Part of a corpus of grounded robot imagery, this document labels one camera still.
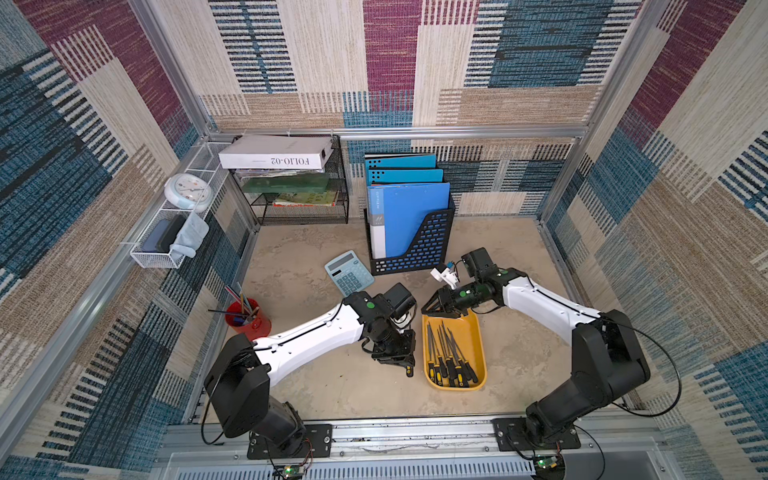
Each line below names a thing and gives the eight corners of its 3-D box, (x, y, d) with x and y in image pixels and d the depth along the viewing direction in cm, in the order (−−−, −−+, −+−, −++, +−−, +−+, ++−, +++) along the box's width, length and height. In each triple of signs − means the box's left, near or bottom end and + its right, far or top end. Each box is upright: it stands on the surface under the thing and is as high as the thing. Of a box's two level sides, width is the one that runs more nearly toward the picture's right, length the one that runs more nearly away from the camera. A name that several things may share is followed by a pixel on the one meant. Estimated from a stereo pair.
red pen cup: (238, 341, 93) (220, 323, 83) (246, 317, 98) (230, 297, 88) (267, 341, 92) (253, 323, 83) (274, 317, 98) (261, 297, 88)
